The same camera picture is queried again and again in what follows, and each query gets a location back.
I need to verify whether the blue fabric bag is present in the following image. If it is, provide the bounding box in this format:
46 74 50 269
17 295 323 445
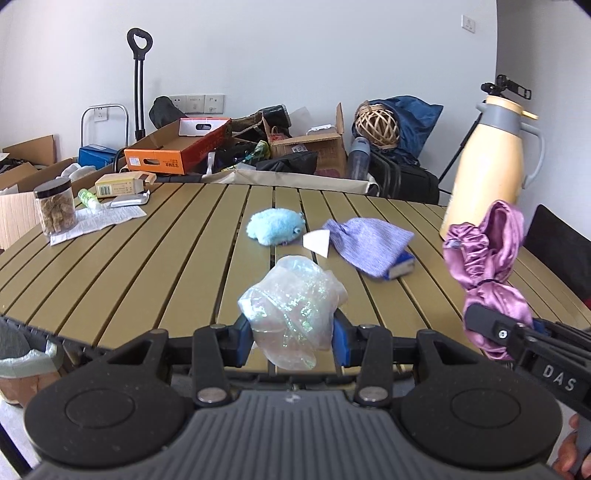
358 95 445 168

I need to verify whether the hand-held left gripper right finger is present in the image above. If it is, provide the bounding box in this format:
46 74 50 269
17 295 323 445
332 308 485 408

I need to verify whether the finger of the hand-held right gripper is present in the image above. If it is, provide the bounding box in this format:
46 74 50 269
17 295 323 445
463 304 539 360

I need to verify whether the printed paper leaflet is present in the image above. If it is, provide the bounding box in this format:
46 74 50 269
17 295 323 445
49 204 148 247

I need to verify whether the pale green plastic bag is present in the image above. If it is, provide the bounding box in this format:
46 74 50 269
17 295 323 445
0 344 63 380

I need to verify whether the corrugated cardboard sheet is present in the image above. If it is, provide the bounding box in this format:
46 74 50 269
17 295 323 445
0 189 47 252

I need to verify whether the black telescopic pull handle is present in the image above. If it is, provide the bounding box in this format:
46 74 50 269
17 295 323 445
126 28 154 141

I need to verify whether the green yellow packet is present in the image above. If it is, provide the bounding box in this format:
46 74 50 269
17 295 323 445
238 140 271 166

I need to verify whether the purple knit beanie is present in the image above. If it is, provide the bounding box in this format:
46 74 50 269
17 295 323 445
323 217 415 278

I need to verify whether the black luggage case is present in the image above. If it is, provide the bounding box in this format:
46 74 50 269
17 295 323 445
369 147 440 205

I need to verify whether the orange cardboard box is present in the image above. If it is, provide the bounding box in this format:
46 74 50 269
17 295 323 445
124 117 232 176

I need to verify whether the brown cardboard box with label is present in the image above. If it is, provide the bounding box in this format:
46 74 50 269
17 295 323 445
269 102 348 178

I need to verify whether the blue box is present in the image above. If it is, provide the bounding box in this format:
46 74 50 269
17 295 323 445
78 144 126 169

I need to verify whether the white paper piece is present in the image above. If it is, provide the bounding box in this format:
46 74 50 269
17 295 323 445
302 229 332 258

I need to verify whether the clear jar of snacks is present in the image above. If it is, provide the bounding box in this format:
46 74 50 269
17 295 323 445
34 178 78 238

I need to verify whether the small green bottle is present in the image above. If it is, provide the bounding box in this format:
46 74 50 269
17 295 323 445
77 188 101 212

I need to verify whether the yellow thermos jug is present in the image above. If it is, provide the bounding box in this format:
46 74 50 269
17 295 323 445
438 95 546 241

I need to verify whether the black backpack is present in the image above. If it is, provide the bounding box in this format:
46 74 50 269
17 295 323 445
148 95 188 131

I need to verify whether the pink satin bonnet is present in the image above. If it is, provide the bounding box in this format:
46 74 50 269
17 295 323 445
442 200 535 361

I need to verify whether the light blue plush toy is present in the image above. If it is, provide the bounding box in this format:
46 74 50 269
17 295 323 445
246 209 305 244

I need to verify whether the black tripod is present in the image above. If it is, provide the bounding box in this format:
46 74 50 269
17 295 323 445
436 74 533 195

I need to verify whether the person's right hand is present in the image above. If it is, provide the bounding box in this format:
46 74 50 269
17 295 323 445
553 413 591 480

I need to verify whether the chrome tube frame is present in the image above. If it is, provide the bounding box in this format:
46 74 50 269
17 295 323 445
81 104 130 155

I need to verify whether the open brown cardboard box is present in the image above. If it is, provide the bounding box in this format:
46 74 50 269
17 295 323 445
0 134 80 195

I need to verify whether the black folding chair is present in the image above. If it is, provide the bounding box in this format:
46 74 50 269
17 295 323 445
524 204 591 311

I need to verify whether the yellow cardboard packet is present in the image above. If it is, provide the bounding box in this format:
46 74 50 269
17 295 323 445
95 172 158 199

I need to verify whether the iridescent plastic bag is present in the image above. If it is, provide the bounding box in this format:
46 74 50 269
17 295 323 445
238 255 348 372

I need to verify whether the tan slatted folding table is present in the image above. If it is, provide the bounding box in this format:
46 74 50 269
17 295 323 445
0 182 591 384

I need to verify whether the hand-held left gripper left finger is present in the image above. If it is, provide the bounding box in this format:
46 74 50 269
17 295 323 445
102 314 254 408

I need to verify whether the woven rattan ball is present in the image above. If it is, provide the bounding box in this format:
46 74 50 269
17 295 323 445
354 103 400 149

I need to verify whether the flat black bag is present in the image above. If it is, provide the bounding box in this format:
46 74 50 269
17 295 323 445
255 150 319 175

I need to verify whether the silver foil pouch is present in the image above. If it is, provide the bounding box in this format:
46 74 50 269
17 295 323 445
111 190 153 209

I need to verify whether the grey water bottle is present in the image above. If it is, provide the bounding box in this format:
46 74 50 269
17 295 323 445
346 137 371 182

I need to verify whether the dark brown bag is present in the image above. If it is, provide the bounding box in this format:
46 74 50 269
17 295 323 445
230 104 293 139

